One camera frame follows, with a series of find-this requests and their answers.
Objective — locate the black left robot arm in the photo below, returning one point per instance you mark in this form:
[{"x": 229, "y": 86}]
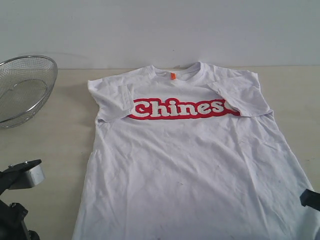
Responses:
[{"x": 12, "y": 224}]

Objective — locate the white t-shirt with red logo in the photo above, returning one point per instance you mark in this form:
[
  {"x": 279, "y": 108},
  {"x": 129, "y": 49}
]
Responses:
[{"x": 194, "y": 154}]

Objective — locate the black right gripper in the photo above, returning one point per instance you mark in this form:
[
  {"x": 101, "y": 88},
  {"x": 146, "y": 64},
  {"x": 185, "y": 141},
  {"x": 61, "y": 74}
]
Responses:
[{"x": 310, "y": 199}]

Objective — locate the metal wire mesh basket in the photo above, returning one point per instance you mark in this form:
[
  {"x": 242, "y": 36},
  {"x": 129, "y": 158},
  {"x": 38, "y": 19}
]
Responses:
[{"x": 26, "y": 83}]

